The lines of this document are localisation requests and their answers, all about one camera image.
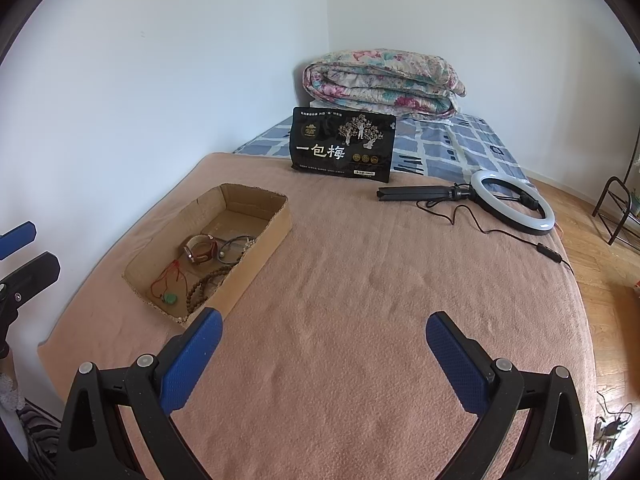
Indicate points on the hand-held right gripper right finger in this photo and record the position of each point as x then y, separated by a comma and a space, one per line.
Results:
452, 360

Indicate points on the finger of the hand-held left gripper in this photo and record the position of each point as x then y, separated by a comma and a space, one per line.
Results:
35, 272
17, 240

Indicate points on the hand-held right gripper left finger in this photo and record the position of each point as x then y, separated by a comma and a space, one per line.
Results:
192, 360

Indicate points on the grey metal bangle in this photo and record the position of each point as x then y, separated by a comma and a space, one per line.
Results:
220, 252

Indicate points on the cardboard box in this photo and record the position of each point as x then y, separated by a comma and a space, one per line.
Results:
240, 205

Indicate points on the pink blanket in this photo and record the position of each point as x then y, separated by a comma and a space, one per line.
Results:
350, 270

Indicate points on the black folded tripod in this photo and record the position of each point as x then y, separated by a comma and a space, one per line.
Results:
415, 193

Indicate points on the blue plaid bed sheet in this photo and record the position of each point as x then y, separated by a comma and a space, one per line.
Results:
450, 145

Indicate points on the dark metal rack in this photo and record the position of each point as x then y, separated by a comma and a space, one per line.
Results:
605, 190

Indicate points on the black snack bag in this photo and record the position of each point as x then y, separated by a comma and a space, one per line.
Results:
340, 145

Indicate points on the folded floral quilt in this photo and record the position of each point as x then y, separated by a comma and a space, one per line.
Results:
385, 82

